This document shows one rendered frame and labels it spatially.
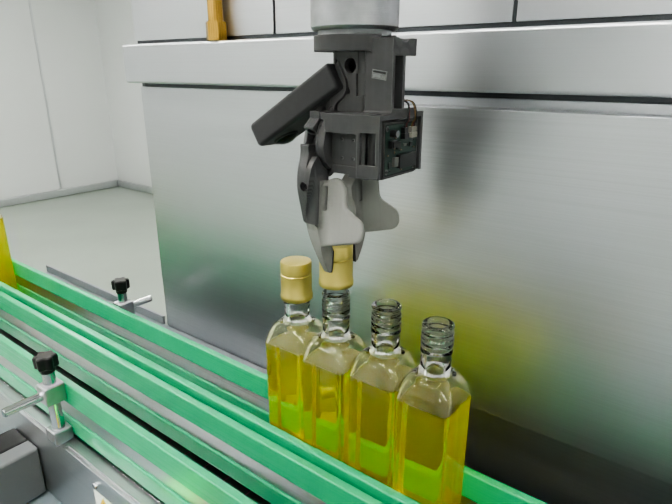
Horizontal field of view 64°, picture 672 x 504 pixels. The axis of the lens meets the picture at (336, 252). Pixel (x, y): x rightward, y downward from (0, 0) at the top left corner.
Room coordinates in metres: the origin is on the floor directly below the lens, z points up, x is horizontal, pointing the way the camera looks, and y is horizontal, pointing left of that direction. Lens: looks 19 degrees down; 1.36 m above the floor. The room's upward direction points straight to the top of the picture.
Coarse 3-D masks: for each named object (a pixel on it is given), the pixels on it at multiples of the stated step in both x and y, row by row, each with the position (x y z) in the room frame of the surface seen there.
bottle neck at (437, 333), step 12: (432, 324) 0.44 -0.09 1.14; (444, 324) 0.44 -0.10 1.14; (432, 336) 0.42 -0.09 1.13; (444, 336) 0.42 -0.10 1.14; (420, 348) 0.43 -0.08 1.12; (432, 348) 0.42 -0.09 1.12; (444, 348) 0.42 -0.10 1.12; (420, 360) 0.43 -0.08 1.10; (432, 360) 0.42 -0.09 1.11; (444, 360) 0.42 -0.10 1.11; (432, 372) 0.42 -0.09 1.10; (444, 372) 0.42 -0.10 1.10
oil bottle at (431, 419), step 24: (408, 384) 0.42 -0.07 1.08; (432, 384) 0.42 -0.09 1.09; (456, 384) 0.42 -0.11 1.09; (408, 408) 0.42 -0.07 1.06; (432, 408) 0.41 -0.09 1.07; (456, 408) 0.41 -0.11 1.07; (408, 432) 0.42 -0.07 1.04; (432, 432) 0.40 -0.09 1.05; (456, 432) 0.41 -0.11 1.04; (408, 456) 0.42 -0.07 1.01; (432, 456) 0.40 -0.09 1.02; (456, 456) 0.42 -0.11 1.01; (408, 480) 0.42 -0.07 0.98; (432, 480) 0.40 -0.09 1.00; (456, 480) 0.42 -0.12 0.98
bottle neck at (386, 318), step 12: (384, 300) 0.48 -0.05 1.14; (372, 312) 0.47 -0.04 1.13; (384, 312) 0.46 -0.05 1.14; (396, 312) 0.46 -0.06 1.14; (372, 324) 0.47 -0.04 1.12; (384, 324) 0.46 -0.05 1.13; (396, 324) 0.46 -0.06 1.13; (372, 336) 0.47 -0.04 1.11; (384, 336) 0.46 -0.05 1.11; (396, 336) 0.46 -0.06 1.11; (372, 348) 0.47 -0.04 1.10; (384, 348) 0.46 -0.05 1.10; (396, 348) 0.46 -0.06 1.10
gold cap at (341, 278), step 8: (336, 248) 0.49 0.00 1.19; (344, 248) 0.49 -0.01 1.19; (352, 248) 0.50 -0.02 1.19; (336, 256) 0.49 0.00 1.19; (344, 256) 0.49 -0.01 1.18; (352, 256) 0.50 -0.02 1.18; (320, 264) 0.50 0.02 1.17; (336, 264) 0.49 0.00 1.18; (344, 264) 0.49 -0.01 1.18; (352, 264) 0.50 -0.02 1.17; (320, 272) 0.50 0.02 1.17; (336, 272) 0.49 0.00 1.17; (344, 272) 0.49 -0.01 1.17; (352, 272) 0.50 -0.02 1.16; (320, 280) 0.50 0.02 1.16; (328, 280) 0.49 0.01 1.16; (336, 280) 0.49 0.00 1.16; (344, 280) 0.49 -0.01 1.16; (352, 280) 0.50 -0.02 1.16; (328, 288) 0.49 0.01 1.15; (336, 288) 0.49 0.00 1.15; (344, 288) 0.49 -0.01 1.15
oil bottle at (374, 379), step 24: (360, 360) 0.47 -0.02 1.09; (384, 360) 0.46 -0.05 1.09; (408, 360) 0.47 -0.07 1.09; (360, 384) 0.46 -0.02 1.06; (384, 384) 0.44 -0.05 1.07; (360, 408) 0.46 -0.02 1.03; (384, 408) 0.44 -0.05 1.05; (360, 432) 0.46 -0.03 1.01; (384, 432) 0.44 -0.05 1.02; (360, 456) 0.46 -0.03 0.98; (384, 456) 0.44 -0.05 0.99; (384, 480) 0.44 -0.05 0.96
